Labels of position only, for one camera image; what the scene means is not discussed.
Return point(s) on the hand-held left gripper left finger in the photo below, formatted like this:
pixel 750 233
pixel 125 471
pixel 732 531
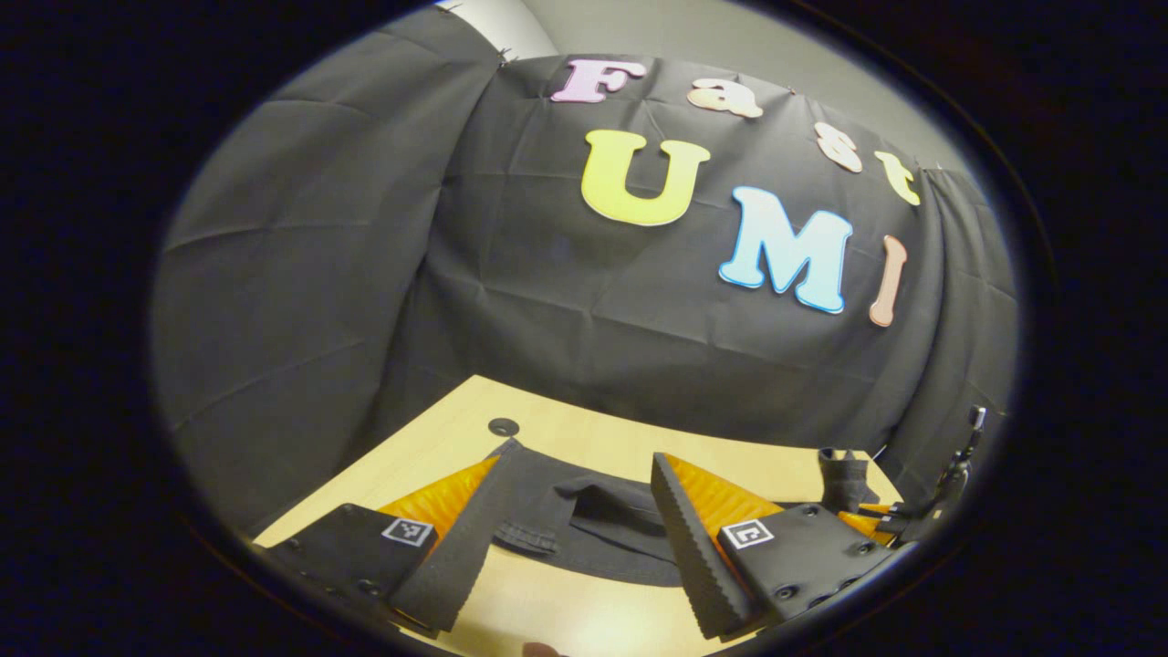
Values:
pixel 456 557

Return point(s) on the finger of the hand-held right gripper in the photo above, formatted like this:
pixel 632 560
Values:
pixel 847 479

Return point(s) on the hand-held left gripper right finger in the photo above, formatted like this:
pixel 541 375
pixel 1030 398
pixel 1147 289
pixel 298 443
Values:
pixel 693 557

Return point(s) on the dark grey jeans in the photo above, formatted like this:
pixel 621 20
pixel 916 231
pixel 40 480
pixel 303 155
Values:
pixel 593 520

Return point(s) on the black backdrop cloth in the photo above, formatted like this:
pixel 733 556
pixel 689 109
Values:
pixel 319 274

